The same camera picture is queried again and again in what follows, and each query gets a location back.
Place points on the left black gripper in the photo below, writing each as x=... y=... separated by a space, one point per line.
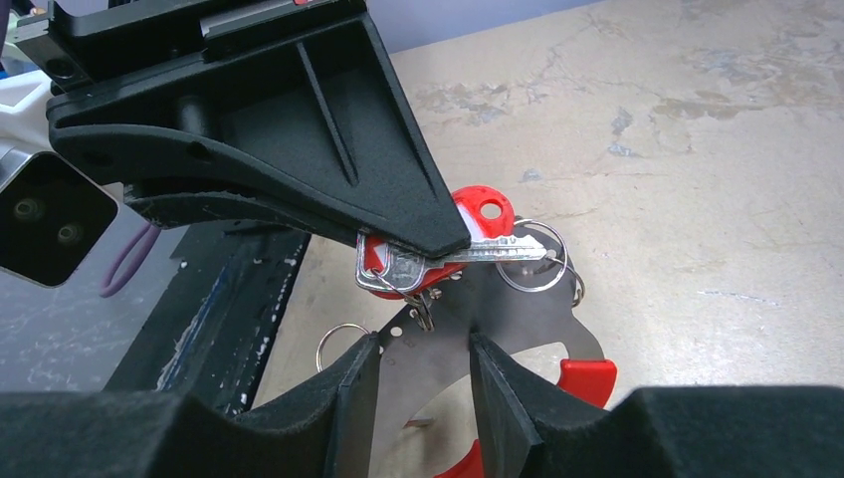
x=312 y=132

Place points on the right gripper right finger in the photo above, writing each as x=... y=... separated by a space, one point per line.
x=528 y=427

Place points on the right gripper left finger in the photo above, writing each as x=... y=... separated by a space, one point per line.
x=321 y=428

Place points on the red handled metal key tool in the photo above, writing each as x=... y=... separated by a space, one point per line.
x=416 y=366

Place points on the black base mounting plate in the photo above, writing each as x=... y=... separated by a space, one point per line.
x=213 y=328

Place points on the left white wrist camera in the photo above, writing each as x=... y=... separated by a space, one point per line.
x=52 y=215

